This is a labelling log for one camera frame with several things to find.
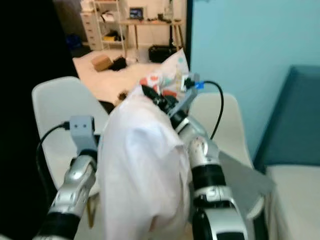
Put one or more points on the black bag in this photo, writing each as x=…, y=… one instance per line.
x=119, y=63

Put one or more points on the teal upholstered sofa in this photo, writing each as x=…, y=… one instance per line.
x=295, y=120

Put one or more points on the white plastic chair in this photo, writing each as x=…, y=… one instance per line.
x=235, y=125
x=60, y=100

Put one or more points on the white metal shelf rack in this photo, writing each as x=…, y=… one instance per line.
x=110, y=22

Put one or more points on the open laptop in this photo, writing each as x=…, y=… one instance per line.
x=136, y=13

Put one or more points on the white patterned pillow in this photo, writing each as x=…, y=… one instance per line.
x=140, y=165

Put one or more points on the brown cardboard box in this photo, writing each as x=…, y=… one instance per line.
x=101, y=63

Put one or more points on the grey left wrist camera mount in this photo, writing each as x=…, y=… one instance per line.
x=83, y=131

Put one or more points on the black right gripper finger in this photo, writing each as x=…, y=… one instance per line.
x=150, y=93

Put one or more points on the white drawer unit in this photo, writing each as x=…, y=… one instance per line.
x=90, y=31

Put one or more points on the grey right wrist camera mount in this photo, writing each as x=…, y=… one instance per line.
x=186, y=95

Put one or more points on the black hard case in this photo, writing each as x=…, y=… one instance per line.
x=161, y=53

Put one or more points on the wooden desk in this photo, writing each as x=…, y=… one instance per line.
x=152, y=22

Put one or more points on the white seat cushion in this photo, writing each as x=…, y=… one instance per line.
x=295, y=205

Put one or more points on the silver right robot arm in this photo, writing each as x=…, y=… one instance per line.
x=210, y=185

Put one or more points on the grey flat sheet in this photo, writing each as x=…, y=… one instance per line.
x=245, y=182

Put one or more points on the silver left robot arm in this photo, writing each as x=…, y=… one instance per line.
x=72, y=192

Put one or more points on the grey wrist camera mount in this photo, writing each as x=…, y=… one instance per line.
x=186, y=95
x=83, y=131

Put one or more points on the small brown wooden object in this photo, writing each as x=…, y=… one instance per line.
x=123, y=96

